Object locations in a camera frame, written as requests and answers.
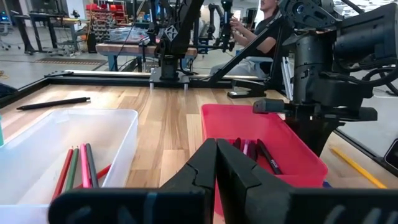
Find coloured pencils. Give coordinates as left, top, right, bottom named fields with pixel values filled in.
left=51, top=148, right=75, bottom=200

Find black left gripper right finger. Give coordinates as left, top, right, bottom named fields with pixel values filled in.
left=216, top=138, right=398, bottom=224

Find person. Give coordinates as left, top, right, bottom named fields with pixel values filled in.
left=210, top=0, right=295, bottom=78

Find pink-red plastic bin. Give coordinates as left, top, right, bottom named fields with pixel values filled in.
left=200, top=103, right=330, bottom=218

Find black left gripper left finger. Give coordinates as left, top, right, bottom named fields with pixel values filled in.
left=48, top=138, right=218, bottom=224

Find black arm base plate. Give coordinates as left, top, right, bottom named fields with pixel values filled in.
left=148, top=67, right=191, bottom=91

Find black table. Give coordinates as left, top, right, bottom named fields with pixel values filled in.
left=11, top=12, right=80, bottom=54

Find black rectangular box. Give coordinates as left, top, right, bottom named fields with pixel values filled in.
left=383, top=145, right=398, bottom=171

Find black aluminium table frame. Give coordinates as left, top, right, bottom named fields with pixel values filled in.
left=0, top=17, right=398, bottom=170

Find red pencil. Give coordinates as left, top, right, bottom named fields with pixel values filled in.
left=73, top=163, right=113, bottom=190

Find clear plastic bin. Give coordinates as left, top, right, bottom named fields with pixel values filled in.
left=0, top=108, right=139, bottom=224

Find black pen with print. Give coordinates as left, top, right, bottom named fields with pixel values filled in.
left=256, top=138, right=284, bottom=175

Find pink pencil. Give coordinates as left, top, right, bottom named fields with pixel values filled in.
left=79, top=142, right=92, bottom=189

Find green pencil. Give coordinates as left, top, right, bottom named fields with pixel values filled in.
left=64, top=147, right=80, bottom=192

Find red parts shelf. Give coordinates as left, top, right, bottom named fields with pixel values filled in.
left=85, top=2, right=131, bottom=43

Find dark brown pencil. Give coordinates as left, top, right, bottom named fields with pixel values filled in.
left=85, top=142, right=100, bottom=189

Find person's hand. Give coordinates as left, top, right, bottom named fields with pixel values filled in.
left=229, top=17, right=247, bottom=34

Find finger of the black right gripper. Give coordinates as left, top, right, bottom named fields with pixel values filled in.
left=313, top=120, right=343, bottom=157
left=285, top=119, right=315, bottom=157

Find yellow pencil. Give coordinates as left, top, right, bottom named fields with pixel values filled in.
left=329, top=146, right=389, bottom=190

